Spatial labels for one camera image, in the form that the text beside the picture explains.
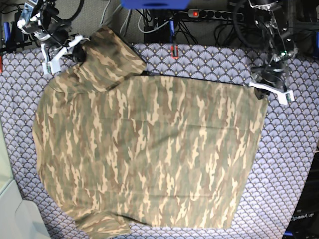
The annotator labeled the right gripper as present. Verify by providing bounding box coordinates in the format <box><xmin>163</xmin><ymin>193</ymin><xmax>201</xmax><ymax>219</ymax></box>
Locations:
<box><xmin>33</xmin><ymin>23</ymin><xmax>86</xmax><ymax>74</ymax></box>

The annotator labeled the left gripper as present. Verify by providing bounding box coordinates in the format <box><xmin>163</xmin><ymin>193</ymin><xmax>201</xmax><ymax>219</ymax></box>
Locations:
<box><xmin>248</xmin><ymin>59</ymin><xmax>295</xmax><ymax>104</ymax></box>

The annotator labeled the camouflage T-shirt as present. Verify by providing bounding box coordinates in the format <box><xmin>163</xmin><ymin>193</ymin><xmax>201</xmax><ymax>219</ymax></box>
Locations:
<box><xmin>32</xmin><ymin>26</ymin><xmax>268</xmax><ymax>239</ymax></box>

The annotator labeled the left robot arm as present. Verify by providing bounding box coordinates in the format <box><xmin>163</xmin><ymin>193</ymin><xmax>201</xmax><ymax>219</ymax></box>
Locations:
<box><xmin>232</xmin><ymin>0</ymin><xmax>298</xmax><ymax>105</ymax></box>

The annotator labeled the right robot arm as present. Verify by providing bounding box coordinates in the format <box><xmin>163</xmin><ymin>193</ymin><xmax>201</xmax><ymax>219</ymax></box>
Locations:
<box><xmin>17</xmin><ymin>0</ymin><xmax>86</xmax><ymax>74</ymax></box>

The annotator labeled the purple fan-pattern table cloth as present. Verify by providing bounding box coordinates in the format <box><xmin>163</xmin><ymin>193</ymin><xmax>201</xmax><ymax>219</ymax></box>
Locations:
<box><xmin>0</xmin><ymin>44</ymin><xmax>319</xmax><ymax>239</ymax></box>

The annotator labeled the red and black clamp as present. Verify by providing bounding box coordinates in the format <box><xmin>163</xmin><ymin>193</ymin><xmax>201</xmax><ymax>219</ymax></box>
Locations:
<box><xmin>171</xmin><ymin>44</ymin><xmax>179</xmax><ymax>59</ymax></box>

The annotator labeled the black power strip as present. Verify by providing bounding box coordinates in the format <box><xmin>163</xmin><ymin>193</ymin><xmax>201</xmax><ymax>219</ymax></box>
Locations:
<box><xmin>187</xmin><ymin>9</ymin><xmax>233</xmax><ymax>21</ymax></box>

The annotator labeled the black OpenArm box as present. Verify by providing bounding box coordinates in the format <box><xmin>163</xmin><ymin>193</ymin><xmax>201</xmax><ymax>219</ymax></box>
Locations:
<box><xmin>283</xmin><ymin>152</ymin><xmax>319</xmax><ymax>239</ymax></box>

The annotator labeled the white plastic bin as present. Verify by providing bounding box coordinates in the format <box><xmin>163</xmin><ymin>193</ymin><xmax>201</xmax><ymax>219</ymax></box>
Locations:
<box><xmin>0</xmin><ymin>130</ymin><xmax>50</xmax><ymax>239</ymax></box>

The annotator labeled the blue plastic mount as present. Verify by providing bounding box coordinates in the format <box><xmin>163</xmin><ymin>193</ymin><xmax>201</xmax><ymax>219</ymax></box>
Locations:
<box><xmin>121</xmin><ymin>0</ymin><xmax>190</xmax><ymax>10</ymax></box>

